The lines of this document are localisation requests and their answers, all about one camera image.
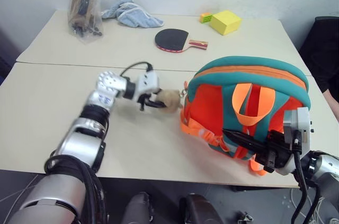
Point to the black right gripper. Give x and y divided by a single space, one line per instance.
276 150

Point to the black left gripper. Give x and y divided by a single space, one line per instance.
145 99

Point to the small beige plush toy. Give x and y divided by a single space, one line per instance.
170 99

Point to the bare forearm of bystander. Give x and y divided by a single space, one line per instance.
334 105

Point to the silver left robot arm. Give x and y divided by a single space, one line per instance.
79 144

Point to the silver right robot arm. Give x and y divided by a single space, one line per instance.
327 167

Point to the orange and teal backpack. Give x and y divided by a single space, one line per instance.
219 97

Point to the yellow box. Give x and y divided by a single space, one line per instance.
225 21

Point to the black table tennis paddle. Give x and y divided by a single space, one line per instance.
171 39

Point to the small metal clip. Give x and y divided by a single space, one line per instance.
245 218

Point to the light blue towel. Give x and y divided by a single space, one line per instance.
132 13

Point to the small green orange toy block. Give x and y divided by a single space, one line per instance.
206 17

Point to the clear plastic bag with parts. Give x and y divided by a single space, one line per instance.
83 14

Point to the dark rounded shape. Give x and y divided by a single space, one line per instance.
139 209

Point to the person in black clothing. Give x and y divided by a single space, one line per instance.
321 52

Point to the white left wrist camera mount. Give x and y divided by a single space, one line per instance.
147 81

